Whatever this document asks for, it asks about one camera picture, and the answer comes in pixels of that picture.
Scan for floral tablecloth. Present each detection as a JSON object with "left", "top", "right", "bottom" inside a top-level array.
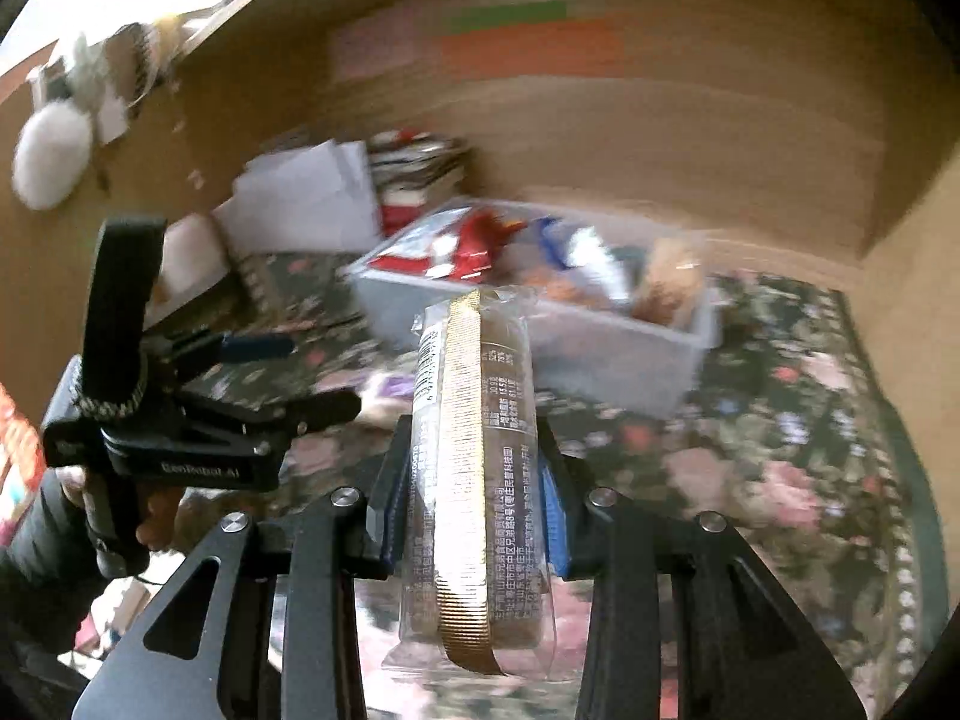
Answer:
[{"left": 135, "top": 247, "right": 938, "bottom": 720}]

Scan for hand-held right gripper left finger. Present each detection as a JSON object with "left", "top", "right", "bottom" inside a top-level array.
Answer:
[{"left": 71, "top": 416, "right": 415, "bottom": 720}]

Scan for dark braided headband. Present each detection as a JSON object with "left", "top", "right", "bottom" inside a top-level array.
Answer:
[{"left": 112, "top": 21, "right": 162, "bottom": 110}]

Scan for clear plastic storage box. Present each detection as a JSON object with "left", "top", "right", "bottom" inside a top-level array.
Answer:
[{"left": 347, "top": 197, "right": 722, "bottom": 419}]

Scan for white fluffy pompom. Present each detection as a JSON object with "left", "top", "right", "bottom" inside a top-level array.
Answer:
[{"left": 11, "top": 103, "right": 96, "bottom": 212}]

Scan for stack of small books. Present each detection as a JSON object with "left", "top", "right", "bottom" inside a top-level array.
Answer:
[{"left": 370, "top": 130, "right": 471, "bottom": 239}]

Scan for person's left forearm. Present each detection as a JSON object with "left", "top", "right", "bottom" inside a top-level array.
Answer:
[{"left": 0, "top": 474, "right": 104, "bottom": 655}]

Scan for blue biscuit packet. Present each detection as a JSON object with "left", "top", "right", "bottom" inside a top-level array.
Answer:
[{"left": 535, "top": 216, "right": 632, "bottom": 302}]

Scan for peanut brittle packet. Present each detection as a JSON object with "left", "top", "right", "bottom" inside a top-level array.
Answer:
[{"left": 523, "top": 262, "right": 595, "bottom": 302}]

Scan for purple and yellow snack packet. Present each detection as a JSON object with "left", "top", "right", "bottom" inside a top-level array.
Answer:
[{"left": 366, "top": 373, "right": 415, "bottom": 422}]

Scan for beige wafer packet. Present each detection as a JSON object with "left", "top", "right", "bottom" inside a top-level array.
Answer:
[{"left": 632, "top": 238, "right": 707, "bottom": 329}]

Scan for red snack packet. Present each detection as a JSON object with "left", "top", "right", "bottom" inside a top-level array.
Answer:
[{"left": 370, "top": 208, "right": 527, "bottom": 284}]

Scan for white fuzzy headband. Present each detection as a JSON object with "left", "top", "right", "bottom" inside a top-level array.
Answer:
[{"left": 64, "top": 30, "right": 113, "bottom": 102}]

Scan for orange sticky note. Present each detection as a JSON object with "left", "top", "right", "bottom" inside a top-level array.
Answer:
[{"left": 437, "top": 19, "right": 628, "bottom": 81}]

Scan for person's left hand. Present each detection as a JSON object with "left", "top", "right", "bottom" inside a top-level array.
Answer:
[{"left": 133, "top": 486, "right": 187, "bottom": 552}]

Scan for green sticky note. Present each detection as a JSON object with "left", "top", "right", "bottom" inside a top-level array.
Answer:
[{"left": 442, "top": 0, "right": 572, "bottom": 35}]

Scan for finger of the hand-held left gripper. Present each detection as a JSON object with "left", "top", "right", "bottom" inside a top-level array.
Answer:
[
  {"left": 150, "top": 330, "right": 296, "bottom": 374},
  {"left": 180, "top": 388, "right": 363, "bottom": 452}
]

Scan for stack of white papers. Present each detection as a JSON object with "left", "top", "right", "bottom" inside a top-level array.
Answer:
[{"left": 212, "top": 137, "right": 381, "bottom": 257}]

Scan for pink sticky note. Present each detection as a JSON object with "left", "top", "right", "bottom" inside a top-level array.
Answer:
[{"left": 328, "top": 25, "right": 445, "bottom": 81}]

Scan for long brown cake packet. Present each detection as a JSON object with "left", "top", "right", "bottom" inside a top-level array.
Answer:
[{"left": 381, "top": 287, "right": 561, "bottom": 685}]

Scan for wooden desk shelf unit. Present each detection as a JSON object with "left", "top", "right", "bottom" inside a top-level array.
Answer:
[{"left": 0, "top": 0, "right": 960, "bottom": 421}]

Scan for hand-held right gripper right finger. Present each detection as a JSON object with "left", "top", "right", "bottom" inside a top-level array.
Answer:
[{"left": 534, "top": 416, "right": 860, "bottom": 720}]

